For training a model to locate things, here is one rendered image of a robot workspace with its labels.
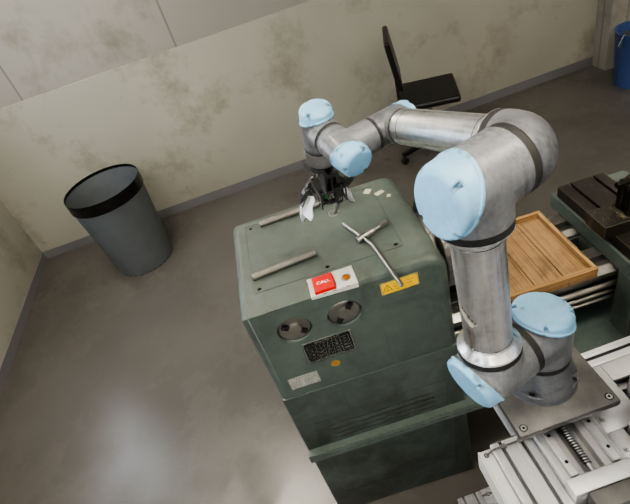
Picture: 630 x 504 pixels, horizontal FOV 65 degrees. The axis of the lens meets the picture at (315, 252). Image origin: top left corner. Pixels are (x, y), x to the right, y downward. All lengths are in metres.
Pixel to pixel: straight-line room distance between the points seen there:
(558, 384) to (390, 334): 0.55
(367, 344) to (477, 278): 0.77
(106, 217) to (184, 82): 1.22
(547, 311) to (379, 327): 0.58
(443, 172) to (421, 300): 0.81
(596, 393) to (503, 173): 0.65
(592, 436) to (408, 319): 0.56
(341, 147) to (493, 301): 0.43
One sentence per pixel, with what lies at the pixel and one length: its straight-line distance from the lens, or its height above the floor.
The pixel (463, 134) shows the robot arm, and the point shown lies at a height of 1.74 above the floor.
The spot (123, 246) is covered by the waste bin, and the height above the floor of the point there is 0.31.
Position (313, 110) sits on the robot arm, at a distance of 1.09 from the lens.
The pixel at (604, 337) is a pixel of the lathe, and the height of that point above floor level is 0.54.
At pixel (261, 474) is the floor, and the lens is 2.58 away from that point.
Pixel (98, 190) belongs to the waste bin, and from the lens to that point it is 4.22.
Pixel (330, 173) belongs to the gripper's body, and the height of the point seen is 1.58.
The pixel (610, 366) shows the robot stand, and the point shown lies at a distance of 1.39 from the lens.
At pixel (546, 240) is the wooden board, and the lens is 1.97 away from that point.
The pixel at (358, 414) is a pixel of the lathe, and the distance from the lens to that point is 1.80.
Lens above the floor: 2.17
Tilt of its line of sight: 38 degrees down
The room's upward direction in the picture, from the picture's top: 19 degrees counter-clockwise
